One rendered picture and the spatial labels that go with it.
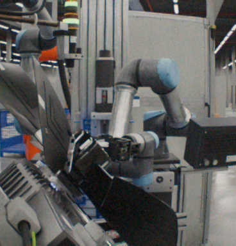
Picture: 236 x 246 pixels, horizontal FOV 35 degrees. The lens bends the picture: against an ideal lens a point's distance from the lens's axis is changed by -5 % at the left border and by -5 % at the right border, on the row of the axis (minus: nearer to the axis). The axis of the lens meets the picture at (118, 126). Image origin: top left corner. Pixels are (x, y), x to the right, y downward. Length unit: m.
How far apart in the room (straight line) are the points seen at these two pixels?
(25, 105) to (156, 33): 2.22
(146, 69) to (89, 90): 0.60
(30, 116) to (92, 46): 1.13
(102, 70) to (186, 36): 1.40
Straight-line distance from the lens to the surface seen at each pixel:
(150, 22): 3.12
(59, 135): 0.80
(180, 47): 3.20
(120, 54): 2.07
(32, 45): 1.96
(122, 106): 1.52
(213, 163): 1.63
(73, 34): 1.07
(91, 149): 0.94
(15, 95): 1.02
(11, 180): 0.93
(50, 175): 0.93
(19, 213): 0.68
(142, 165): 1.40
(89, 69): 2.06
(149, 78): 1.52
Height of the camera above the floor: 1.36
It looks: 5 degrees down
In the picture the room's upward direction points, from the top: straight up
